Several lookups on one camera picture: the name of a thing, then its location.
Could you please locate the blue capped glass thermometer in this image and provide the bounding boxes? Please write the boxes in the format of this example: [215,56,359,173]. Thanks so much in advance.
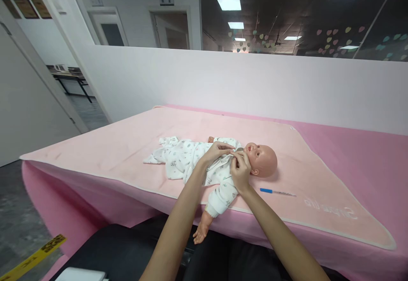
[259,187,298,198]

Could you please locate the white door with dark pane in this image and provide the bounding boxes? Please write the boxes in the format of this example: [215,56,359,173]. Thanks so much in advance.
[87,6,129,48]

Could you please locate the yellow black floor tape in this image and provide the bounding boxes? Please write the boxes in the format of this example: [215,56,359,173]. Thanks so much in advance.
[0,233,68,281]

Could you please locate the light pink blanket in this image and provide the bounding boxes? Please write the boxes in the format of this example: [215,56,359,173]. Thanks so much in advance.
[19,105,397,251]

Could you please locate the person's legs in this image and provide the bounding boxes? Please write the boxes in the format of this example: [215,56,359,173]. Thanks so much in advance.
[60,216,346,281]

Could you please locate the pink table cover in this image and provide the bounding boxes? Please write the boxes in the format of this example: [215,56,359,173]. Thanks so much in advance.
[21,103,408,281]

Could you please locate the baby doll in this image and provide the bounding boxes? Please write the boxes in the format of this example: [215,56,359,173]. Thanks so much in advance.
[192,136,278,245]

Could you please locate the white printed baby romper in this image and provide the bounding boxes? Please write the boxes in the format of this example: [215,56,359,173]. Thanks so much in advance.
[142,136,245,219]

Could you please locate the person's left fingers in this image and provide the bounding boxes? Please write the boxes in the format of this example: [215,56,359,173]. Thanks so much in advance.
[211,142,236,153]

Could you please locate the white open door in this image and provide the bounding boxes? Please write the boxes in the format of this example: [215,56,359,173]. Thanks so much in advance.
[0,5,84,168]

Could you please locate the black framed table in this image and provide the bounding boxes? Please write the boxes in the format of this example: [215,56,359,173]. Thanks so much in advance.
[47,63,94,104]

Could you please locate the person's left hand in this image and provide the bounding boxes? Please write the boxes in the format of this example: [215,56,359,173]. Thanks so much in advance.
[198,142,236,172]

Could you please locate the brown wall plaque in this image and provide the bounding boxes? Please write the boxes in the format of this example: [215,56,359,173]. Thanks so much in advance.
[30,0,53,20]
[13,0,36,20]
[1,0,22,19]

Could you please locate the person's right fingers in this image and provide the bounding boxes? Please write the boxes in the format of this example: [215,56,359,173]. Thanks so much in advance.
[235,150,252,170]

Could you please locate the large glass window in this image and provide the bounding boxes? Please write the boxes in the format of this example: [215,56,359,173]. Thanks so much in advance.
[65,0,408,62]

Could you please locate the white wall plate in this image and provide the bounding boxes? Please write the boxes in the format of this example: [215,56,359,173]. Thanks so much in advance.
[50,0,68,15]

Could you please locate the brown door with grey frame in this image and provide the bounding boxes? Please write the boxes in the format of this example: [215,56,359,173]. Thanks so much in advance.
[147,5,194,51]

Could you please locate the person's right hand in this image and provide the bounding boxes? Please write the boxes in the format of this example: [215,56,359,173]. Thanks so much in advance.
[229,150,253,196]

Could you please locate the white rectangular box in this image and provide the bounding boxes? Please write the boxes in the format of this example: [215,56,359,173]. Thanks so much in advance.
[61,267,108,281]

